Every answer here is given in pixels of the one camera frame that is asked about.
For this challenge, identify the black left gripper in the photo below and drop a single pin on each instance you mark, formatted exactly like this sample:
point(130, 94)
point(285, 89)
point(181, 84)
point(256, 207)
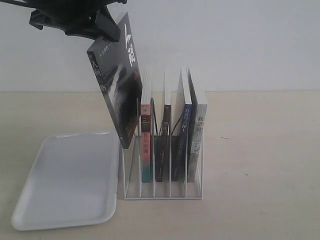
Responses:
point(89, 19)

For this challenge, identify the black grey book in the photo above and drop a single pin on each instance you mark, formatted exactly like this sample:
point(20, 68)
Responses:
point(116, 68)

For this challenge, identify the blue moon cover book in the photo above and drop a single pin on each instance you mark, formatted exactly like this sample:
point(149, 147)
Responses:
point(182, 114)

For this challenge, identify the red teal spine book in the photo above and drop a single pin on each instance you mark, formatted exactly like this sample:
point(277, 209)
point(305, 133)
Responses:
point(145, 126)

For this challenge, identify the white cat cover book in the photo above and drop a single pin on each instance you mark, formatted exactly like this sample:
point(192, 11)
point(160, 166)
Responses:
point(197, 122)

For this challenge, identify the dark brown spine book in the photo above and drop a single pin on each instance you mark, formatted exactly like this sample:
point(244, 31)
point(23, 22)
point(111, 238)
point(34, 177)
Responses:
point(163, 139)

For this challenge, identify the white plastic tray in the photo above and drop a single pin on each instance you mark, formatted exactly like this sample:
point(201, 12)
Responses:
point(72, 182)

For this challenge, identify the white wire book rack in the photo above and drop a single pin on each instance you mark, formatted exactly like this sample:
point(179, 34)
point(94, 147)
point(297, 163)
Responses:
point(131, 186)

